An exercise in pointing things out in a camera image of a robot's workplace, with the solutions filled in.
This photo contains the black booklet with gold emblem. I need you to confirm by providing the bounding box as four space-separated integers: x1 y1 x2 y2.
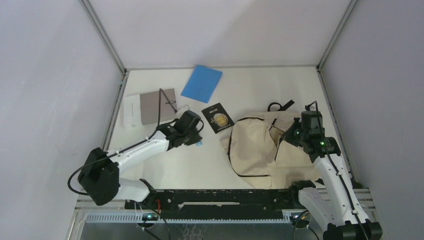
201 103 235 134

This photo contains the beige canvas student bag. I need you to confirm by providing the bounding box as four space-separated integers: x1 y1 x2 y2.
220 100 321 190

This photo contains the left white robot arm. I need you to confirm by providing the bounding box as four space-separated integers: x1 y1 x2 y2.
67 110 202 209

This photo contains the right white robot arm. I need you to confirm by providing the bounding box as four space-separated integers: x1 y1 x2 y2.
284 110 383 240

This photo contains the grey and white book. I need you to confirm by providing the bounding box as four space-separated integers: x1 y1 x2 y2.
123 88 178 129

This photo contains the blue notebook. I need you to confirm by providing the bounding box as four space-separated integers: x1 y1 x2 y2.
181 65 223 104

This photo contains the black mounting rail base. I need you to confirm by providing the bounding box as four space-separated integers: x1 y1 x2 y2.
124 189 306 221

